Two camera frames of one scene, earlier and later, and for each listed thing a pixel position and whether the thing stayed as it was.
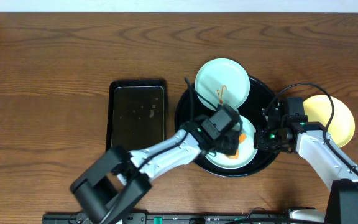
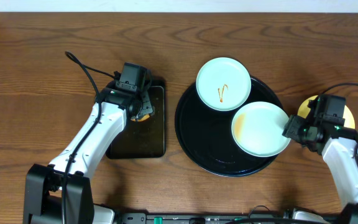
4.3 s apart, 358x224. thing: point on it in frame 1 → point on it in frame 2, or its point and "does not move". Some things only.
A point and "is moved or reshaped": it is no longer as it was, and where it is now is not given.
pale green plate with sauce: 247,150 is moved or reshaped
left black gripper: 229,140 → 146,109
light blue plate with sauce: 222,81 does not move
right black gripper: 260,142 → 291,127
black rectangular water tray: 137,114 does not move
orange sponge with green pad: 242,138 → 134,118
